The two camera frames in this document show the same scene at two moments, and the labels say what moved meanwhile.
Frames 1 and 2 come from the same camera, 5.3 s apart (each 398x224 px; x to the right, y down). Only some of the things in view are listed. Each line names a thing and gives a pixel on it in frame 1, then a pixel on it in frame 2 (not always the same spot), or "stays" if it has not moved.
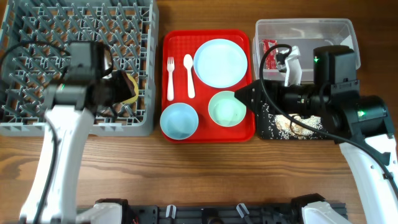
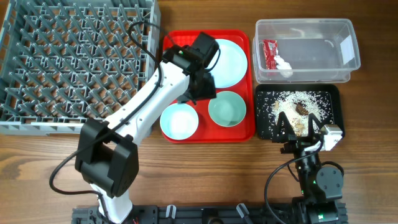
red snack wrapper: [271, 59] stays
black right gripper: [276, 88] to [298, 143]
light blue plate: [220, 63] stays
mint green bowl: [225, 109] stays
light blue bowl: [179, 121] stays
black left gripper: [127, 90] to [210, 93]
